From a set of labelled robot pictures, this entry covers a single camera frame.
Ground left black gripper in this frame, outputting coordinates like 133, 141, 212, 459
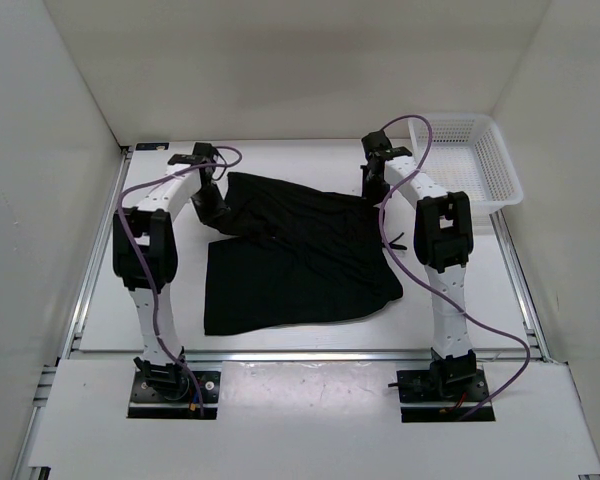
191, 183, 229, 231

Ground black shorts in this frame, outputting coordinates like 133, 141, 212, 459
204, 173, 403, 336

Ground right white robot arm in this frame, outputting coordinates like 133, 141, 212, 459
362, 140, 477, 400

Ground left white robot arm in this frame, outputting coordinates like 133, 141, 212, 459
112, 143, 232, 410

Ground white perforated plastic basket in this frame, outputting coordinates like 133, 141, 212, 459
408, 113, 523, 224

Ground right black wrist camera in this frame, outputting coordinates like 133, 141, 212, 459
361, 130, 393, 157

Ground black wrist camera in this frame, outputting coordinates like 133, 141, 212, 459
192, 142, 219, 164
361, 130, 393, 157

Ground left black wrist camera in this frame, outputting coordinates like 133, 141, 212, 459
192, 142, 219, 164

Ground black corner bracket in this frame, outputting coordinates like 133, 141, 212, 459
135, 142, 170, 151

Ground aluminium front rail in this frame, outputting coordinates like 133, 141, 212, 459
186, 350, 431, 363

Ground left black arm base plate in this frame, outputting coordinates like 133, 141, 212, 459
127, 368, 222, 421

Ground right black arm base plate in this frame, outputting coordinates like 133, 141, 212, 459
387, 369, 490, 423

